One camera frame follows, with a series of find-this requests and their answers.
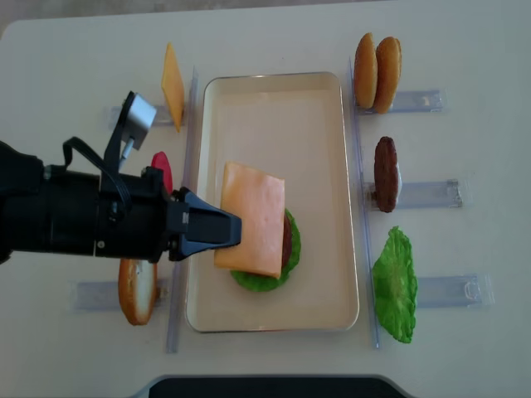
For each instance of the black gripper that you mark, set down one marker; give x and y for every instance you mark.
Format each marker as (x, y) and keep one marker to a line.
(153, 222)

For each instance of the orange cheese slice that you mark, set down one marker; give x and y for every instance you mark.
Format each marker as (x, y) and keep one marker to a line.
(173, 87)
(258, 198)

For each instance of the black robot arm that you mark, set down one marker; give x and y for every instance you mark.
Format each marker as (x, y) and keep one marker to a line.
(53, 210)

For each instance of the green lettuce leaf on burger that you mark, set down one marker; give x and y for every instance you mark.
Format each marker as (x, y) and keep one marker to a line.
(260, 283)

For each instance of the brown meat patty on burger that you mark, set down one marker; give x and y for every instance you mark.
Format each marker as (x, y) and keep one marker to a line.
(287, 244)

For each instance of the red tomato slice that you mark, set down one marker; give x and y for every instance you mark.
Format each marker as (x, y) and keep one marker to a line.
(161, 162)

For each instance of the white-faced bread slice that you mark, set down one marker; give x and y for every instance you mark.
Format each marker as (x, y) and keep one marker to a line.
(137, 287)

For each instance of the clear bread holder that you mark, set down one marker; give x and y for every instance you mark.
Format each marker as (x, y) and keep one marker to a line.
(98, 296)

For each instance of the standing orange cheese slice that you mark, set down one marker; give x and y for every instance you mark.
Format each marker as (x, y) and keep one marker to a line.
(173, 87)

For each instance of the standing brown meat patty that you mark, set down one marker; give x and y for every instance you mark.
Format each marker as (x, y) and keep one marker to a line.
(386, 174)

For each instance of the standing green lettuce leaf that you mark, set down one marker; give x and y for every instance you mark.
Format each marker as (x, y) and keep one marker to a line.
(395, 287)

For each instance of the clear lettuce holder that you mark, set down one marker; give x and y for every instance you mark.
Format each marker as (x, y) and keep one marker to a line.
(461, 291)

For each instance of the cream rectangular tray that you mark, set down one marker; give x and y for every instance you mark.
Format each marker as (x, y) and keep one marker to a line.
(273, 152)

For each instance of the black device at bottom edge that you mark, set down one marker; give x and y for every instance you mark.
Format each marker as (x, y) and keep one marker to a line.
(273, 386)

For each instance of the clear patty holder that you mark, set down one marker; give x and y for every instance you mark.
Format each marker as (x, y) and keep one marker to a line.
(449, 193)

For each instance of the far golden bun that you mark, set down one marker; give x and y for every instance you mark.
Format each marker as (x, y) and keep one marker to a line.
(365, 74)

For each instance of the golden bun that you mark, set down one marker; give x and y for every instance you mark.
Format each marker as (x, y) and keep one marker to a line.
(389, 58)
(365, 74)

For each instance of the clear bun holder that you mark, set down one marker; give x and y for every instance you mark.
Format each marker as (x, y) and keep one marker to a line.
(418, 101)

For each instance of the near golden bun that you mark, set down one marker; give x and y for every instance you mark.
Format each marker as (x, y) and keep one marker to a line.
(389, 58)

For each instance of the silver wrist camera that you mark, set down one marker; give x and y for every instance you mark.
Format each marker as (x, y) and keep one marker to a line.
(136, 119)

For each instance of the right long clear rail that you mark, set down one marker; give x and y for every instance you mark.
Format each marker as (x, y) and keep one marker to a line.
(363, 209)

